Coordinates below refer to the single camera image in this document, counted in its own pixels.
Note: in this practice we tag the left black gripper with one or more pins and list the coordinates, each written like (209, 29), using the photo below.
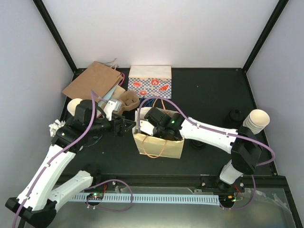
(121, 131)

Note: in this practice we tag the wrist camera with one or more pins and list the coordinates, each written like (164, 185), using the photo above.
(113, 105)
(146, 127)

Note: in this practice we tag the black frame post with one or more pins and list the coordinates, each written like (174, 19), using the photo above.
(55, 33)
(276, 13)

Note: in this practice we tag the left black frame post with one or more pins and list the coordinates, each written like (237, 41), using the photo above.
(55, 33)

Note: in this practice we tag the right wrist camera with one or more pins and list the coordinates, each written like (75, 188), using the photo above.
(146, 127)

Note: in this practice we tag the brown kraft paper bag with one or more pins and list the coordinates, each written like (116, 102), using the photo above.
(97, 77)

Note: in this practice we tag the left white cup stack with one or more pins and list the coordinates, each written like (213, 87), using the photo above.
(71, 107)

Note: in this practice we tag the small green circuit board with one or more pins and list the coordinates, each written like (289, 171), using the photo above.
(95, 196)

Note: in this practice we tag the blue checkered bakery bag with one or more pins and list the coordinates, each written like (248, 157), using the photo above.
(147, 81)

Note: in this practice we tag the light blue cable duct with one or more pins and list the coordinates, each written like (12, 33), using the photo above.
(151, 199)

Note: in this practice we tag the right white cup stack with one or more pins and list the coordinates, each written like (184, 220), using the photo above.
(256, 121)

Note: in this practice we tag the white cup stack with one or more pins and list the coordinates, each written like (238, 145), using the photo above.
(256, 121)
(71, 107)

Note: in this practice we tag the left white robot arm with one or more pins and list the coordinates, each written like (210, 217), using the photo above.
(40, 201)

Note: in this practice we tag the cream paper bag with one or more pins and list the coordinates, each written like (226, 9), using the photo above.
(167, 140)

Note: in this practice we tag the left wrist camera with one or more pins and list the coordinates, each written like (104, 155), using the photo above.
(113, 105)

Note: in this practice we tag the right black frame post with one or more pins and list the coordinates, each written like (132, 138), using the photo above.
(276, 13)

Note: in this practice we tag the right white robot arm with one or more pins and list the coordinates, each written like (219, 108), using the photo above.
(239, 143)

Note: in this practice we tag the crumpled white paper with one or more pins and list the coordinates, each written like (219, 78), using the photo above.
(55, 126)

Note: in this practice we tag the light blue paper bag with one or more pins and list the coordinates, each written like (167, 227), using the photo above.
(115, 92)

